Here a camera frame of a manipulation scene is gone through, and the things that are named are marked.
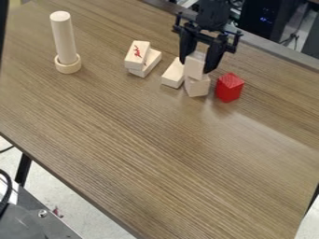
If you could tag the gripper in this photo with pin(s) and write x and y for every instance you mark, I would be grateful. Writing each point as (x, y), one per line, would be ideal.
(212, 19)

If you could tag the plain wooden cube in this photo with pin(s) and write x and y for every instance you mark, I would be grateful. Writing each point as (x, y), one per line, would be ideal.
(197, 86)
(195, 66)

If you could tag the red cube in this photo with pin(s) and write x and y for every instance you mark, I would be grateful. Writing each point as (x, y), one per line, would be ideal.
(229, 87)

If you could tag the wooden block with red mark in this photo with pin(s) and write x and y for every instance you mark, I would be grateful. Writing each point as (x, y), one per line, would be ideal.
(137, 54)

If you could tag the black computer case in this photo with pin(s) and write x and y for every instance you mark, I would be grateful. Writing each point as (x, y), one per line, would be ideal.
(263, 16)

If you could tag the wooden cylinder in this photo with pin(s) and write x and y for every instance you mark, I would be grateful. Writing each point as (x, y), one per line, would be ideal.
(64, 38)

